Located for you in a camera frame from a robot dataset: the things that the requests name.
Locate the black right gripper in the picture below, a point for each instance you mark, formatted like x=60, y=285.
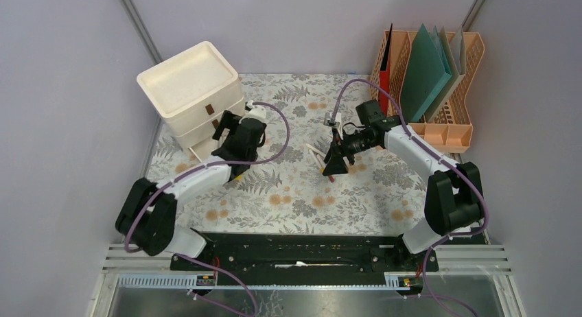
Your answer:
x=335, y=163

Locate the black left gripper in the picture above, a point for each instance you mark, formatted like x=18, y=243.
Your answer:
x=228, y=141

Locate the yellow capped white marker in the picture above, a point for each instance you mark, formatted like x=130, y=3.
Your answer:
x=315, y=159

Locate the cream drawer unit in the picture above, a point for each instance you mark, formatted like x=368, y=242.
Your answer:
x=190, y=91

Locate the red file folder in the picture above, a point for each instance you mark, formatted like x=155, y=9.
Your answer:
x=384, y=73

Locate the teal file folder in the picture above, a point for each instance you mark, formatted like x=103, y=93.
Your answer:
x=423, y=73

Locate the beige file folder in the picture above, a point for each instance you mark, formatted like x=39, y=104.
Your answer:
x=453, y=58

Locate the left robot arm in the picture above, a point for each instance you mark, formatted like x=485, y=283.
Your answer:
x=148, y=216

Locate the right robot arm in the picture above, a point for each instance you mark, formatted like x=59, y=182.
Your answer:
x=454, y=194

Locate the floral desk mat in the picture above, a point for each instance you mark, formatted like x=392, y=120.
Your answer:
x=286, y=192

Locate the peach plastic file organizer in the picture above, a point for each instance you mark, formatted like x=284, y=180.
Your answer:
x=451, y=131

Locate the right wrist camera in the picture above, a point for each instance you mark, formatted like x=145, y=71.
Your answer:
x=335, y=123

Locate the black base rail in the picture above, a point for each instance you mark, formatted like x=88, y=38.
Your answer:
x=263, y=253

